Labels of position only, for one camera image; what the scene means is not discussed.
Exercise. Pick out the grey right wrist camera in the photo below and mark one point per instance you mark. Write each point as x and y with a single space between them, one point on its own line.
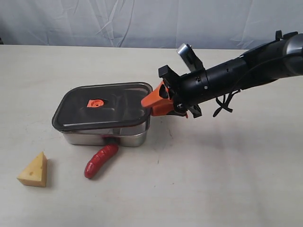
189 57

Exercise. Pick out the grey-blue backdrop cloth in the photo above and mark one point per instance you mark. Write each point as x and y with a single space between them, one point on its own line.
209 24

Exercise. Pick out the yellow toy cheese wedge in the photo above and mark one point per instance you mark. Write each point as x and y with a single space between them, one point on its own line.
35 174

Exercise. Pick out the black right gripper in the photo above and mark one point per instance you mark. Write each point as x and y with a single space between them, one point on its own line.
176 95

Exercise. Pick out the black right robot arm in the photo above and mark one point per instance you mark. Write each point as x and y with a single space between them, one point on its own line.
281 58

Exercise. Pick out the stainless steel lunch box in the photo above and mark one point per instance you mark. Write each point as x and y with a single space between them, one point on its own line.
132 135

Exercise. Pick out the dark transparent lunch box lid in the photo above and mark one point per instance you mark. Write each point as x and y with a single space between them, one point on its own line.
104 106

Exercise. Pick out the red toy sausage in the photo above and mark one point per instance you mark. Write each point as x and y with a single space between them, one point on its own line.
99 159

